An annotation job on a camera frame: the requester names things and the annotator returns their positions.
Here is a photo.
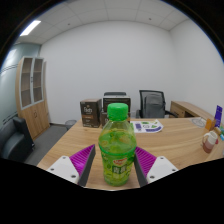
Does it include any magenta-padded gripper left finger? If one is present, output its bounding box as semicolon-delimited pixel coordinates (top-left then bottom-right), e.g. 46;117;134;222
46;143;97;187

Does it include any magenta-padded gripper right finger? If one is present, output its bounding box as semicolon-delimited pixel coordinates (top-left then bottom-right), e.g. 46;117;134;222
133;146;179;188

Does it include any green drink bottle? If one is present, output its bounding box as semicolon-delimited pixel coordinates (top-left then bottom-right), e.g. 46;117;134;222
97;102;138;187

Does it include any grey waste bin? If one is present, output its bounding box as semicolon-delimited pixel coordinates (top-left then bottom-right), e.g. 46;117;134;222
64;119;78;131

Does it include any brown printed carton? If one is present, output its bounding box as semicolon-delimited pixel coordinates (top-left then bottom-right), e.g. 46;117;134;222
79;98;103;129

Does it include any white and pink mug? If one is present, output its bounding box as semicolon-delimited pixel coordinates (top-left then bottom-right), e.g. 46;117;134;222
201;130;220;154

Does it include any grey mesh office chair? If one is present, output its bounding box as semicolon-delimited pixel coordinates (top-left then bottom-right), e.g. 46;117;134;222
135;89;179;119

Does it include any black leather armchair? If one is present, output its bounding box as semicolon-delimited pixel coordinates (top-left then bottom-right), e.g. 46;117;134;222
0;116;36;163

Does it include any wooden shelf cabinet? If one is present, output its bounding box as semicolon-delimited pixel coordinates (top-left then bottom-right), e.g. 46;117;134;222
14;55;51;141

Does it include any black printed carton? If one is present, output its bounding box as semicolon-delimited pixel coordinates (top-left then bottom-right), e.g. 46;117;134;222
102;95;132;114

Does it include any purple stand-up card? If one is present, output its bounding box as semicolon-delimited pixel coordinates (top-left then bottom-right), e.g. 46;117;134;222
214;104;223;128

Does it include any black office chair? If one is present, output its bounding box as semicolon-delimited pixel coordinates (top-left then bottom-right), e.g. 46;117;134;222
103;91;128;98

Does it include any ceiling light panel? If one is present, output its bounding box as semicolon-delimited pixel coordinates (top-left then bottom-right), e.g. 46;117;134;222
19;19;42;37

